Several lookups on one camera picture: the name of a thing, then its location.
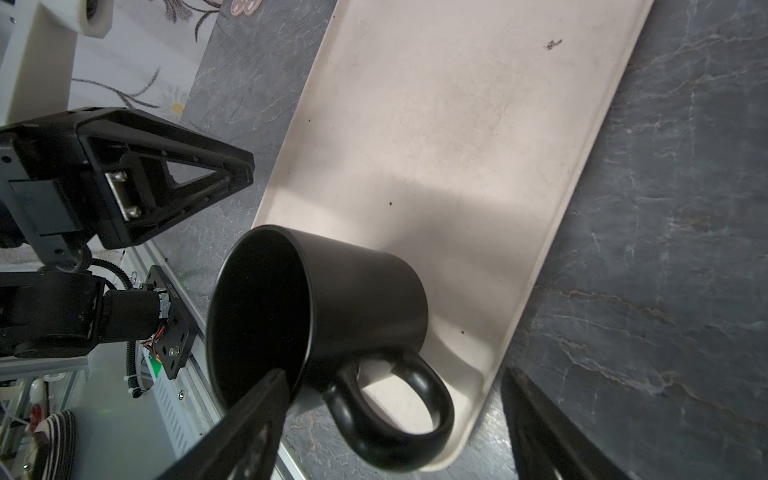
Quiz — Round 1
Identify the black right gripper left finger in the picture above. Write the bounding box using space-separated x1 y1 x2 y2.
159 369 289 480

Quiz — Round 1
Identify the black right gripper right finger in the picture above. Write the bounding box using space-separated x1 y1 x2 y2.
500 368 629 479

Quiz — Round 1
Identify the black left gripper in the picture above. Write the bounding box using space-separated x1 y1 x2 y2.
1 108 255 270

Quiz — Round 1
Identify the black mug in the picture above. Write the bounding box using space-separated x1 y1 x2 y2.
205 225 455 472

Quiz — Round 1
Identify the pink flower shaped coaster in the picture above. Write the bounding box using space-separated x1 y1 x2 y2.
230 0 263 17

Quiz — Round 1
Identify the beige serving tray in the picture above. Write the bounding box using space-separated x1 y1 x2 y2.
255 1 651 471

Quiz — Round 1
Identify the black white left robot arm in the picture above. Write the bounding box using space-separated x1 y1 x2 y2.
1 107 255 358

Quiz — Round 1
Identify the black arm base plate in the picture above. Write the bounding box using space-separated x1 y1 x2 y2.
142 265 201 380

